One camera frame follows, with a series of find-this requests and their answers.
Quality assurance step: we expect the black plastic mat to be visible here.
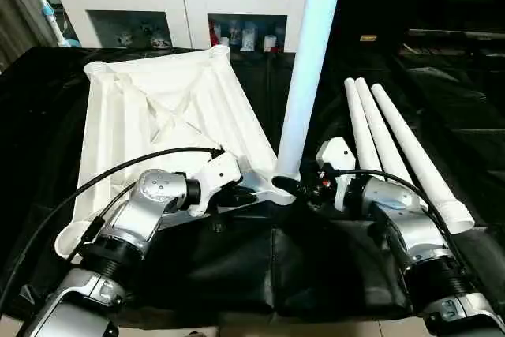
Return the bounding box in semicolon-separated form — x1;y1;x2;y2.
0;41;505;330

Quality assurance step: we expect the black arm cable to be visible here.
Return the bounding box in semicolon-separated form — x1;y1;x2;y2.
319;167;505;314
0;145;225;312

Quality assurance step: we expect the white plastic table top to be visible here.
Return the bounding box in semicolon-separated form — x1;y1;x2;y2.
54;44;297;260

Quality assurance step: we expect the white plastic table leg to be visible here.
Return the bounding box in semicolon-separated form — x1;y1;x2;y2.
273;0;349;185
343;77;383;174
354;77;428;205
370;82;477;235

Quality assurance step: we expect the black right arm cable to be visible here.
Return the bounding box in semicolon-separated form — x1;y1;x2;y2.
319;167;505;314

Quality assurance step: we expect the black metal rail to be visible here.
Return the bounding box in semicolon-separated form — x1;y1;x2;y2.
406;28;505;43

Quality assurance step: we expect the teal white mop handle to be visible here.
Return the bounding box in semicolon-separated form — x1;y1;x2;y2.
21;0;80;48

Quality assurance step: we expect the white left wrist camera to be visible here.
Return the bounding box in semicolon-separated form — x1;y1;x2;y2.
187;151;242;219

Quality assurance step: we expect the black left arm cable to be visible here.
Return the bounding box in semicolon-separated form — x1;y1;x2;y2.
0;145;225;312

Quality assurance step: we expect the grey curtain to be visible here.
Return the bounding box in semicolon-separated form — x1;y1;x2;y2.
0;0;58;69

